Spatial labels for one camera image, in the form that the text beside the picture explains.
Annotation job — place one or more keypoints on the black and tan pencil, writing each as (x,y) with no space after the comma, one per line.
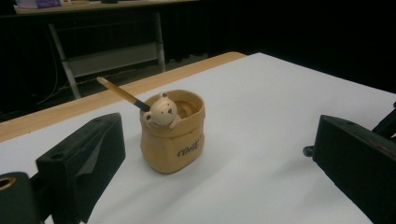
(121,93)

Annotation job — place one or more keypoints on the white metal frame desk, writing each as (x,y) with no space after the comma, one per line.
(109,59)

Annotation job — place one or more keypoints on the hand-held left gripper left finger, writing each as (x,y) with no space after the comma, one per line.
(77,168)

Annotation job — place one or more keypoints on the tan bear holder cup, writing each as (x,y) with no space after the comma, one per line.
(168,149)

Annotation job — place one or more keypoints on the wooden table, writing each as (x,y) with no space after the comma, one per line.
(93,99)

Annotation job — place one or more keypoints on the white board sheet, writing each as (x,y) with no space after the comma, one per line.
(249,109)

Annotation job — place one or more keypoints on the purple and white boxes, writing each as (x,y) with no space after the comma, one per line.
(46,3)

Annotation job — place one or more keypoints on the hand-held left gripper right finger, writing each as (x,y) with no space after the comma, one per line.
(358,161)

